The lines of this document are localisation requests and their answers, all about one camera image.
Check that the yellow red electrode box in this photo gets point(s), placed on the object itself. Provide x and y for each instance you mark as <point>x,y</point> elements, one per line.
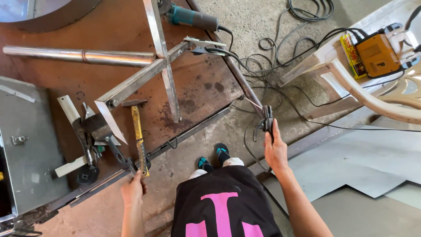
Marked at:
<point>351,56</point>

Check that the person's left hand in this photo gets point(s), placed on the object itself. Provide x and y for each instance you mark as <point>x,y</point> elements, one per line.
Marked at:
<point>131,192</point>

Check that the black shirt pink print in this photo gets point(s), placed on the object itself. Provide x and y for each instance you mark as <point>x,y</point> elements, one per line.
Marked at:
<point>210,204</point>

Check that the white angle bar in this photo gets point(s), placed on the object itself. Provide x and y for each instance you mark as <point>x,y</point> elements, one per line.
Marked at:
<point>68,108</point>

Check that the small metal hinge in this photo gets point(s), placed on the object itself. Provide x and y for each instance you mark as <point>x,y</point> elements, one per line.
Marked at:
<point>18,140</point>

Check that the black welding electrode holder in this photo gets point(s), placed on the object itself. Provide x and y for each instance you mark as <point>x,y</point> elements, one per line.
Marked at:
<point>267,121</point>

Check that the orange welding machine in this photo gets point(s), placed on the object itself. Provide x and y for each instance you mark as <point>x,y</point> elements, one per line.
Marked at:
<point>378,54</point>

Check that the dark steel flat bar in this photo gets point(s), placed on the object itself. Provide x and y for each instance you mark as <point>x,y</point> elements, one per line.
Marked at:
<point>192,131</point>

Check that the shiny steel round pipe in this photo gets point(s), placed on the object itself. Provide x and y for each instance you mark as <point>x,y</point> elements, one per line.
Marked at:
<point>79,56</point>

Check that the thin welding rod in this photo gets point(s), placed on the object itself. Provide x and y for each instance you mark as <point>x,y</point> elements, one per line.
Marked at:
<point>254,103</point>

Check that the person's right hand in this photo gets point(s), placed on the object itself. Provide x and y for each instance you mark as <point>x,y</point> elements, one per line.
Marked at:
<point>277,153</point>

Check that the dark locking pliers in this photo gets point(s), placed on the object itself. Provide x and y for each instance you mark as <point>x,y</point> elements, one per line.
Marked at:
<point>86,148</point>

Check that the cream plastic chair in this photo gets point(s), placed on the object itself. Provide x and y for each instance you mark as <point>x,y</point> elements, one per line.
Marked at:
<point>358,95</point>

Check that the teal angle grinder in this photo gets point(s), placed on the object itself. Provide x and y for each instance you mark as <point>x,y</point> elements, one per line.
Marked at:
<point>192,17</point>

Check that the large round metal disc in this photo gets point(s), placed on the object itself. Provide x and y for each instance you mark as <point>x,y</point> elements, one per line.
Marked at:
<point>49,14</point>

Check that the dark metal clamp tools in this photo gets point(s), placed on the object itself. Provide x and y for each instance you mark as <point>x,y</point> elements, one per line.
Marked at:
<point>23,223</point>

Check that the small shiny metal offcut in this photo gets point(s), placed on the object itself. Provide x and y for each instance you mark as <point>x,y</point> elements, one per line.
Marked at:
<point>87,111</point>

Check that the metal welding ground clamp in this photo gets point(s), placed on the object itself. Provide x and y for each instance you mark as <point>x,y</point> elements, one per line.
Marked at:
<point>203,46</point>

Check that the white flat bar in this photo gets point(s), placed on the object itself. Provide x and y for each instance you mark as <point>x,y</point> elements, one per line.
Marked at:
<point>69,167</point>

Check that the white trousers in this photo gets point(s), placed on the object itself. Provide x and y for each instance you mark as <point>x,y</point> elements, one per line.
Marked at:
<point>233,162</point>

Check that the stainless steel cabinet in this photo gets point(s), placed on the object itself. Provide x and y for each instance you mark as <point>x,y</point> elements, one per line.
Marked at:
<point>29,158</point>

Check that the black blue sandal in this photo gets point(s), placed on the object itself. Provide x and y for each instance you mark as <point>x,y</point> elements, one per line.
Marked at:
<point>204,163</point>
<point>222,152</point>

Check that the rusty round pipe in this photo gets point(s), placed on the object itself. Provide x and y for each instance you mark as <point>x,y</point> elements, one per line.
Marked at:
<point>237,71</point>

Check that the grey metal sheets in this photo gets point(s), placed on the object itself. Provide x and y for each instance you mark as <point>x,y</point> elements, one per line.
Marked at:
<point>355,158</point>

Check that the steel cross frame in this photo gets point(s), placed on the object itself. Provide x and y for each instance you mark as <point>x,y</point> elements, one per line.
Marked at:
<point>162,46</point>

